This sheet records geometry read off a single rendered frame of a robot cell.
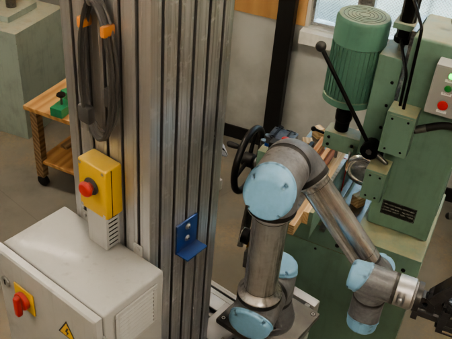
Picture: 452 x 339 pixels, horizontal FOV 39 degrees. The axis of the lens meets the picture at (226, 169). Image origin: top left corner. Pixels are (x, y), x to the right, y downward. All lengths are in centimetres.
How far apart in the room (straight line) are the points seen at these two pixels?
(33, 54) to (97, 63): 271
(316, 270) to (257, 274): 88
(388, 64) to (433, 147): 30
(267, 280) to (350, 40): 86
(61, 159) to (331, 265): 181
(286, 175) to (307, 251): 104
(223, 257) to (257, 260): 174
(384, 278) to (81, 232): 71
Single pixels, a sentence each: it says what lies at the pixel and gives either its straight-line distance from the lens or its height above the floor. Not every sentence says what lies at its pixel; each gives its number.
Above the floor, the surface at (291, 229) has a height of 92.
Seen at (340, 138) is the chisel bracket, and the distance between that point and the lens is 230.
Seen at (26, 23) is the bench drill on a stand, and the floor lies 70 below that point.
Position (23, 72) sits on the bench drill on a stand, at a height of 45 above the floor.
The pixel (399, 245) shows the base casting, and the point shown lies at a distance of 230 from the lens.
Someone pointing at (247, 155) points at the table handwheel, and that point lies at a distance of 253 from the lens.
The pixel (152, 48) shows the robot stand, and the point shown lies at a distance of 118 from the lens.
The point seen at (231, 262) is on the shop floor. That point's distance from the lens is 326.
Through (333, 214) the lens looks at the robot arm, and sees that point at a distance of 157.
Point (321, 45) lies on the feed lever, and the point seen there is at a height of 143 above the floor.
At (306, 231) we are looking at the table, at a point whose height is 87.
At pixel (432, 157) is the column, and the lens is 216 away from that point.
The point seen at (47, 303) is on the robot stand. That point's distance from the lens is 148.
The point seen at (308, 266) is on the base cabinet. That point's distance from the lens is 244.
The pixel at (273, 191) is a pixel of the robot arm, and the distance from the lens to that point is 138.
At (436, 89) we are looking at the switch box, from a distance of 198.
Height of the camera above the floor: 226
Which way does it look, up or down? 36 degrees down
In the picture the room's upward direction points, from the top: 5 degrees clockwise
